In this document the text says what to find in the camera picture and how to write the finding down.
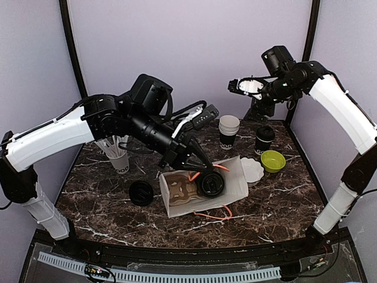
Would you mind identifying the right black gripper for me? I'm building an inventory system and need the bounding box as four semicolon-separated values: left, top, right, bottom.
244;74;300;124

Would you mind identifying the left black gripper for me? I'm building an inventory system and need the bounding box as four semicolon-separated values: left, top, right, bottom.
128;107;216;173

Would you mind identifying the black paper coffee cup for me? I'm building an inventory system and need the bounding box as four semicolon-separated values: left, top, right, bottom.
254;126;275;155
195;172;224;198

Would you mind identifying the stack of paper coffee cups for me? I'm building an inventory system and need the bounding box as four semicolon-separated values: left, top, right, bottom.
219;115;240;150

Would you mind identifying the brown cardboard cup carrier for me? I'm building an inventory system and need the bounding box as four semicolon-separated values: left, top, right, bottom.
165;174;204;206

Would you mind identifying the white paper gift bag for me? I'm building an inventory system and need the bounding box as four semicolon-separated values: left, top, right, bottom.
159;156;249;218

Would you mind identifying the stack of black cup lids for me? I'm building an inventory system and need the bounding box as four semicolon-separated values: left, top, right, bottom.
128;180;154;207

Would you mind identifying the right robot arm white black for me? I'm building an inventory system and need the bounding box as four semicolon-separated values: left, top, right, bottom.
236;60;376;256

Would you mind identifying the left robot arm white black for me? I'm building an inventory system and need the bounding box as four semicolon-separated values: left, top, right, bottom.
1;74;213;257

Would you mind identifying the green bowl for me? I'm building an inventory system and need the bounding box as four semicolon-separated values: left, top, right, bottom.
260;150;286;173

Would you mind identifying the white scalloped dish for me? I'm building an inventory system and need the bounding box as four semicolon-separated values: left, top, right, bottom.
240;157;264;184

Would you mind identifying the white paper cup with straws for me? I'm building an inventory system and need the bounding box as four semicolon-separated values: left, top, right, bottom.
106;149;130;175

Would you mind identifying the bundle of wrapped white straws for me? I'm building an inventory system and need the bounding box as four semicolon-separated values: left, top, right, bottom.
94;135;129;158

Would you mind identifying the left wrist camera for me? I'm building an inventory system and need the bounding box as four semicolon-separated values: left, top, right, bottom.
171;104;219;139

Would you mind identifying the right black frame post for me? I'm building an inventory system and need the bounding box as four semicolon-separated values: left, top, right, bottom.
285;0;320;126

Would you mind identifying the black frame post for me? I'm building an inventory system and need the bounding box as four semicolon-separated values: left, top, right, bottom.
285;0;320;126
58;0;88;98

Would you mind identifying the left black frame post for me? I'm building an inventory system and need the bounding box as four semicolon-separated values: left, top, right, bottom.
58;0;88;98

